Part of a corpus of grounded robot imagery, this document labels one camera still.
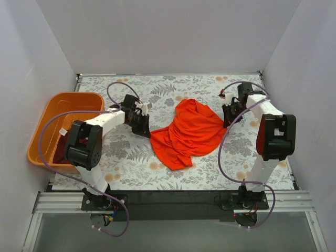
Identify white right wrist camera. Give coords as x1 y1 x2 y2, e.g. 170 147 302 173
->
219 90 234 105

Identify floral patterned table mat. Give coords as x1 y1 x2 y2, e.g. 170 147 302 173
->
52 74 296 191

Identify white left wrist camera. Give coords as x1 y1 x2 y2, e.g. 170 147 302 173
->
135 102 151 116

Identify orange t-shirt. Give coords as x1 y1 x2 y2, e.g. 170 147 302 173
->
150 99 227 171

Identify aluminium frame rail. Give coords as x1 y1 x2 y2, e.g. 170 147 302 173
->
23 191 328 251

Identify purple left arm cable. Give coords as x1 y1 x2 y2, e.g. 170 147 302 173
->
38 81 144 237

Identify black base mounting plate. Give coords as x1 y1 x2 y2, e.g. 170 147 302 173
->
81 190 270 222

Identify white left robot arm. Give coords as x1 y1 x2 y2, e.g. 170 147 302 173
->
65 94 152 210

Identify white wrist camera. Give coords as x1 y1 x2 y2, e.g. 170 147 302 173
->
219 90 234 105
135 102 151 116

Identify dark red t-shirt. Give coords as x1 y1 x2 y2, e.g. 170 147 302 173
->
52 133 71 164

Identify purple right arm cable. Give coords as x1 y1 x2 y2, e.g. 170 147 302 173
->
217 80 276 229

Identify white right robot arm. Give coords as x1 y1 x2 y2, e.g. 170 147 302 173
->
217 81 296 209

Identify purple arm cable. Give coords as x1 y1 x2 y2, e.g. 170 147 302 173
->
217 80 276 229
38 81 144 237

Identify orange plastic basket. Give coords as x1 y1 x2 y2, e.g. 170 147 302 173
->
27 92 105 174

